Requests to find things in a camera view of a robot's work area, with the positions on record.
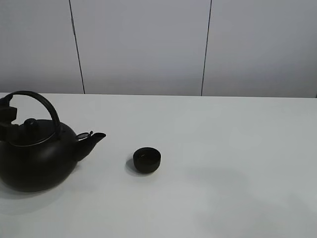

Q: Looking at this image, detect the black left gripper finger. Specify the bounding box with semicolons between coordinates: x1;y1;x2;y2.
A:
0;97;19;141

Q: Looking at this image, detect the black round teapot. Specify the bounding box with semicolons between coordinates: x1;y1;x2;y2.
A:
0;91;106;192

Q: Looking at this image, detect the small black teacup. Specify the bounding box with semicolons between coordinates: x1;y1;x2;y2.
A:
133;147;161;174

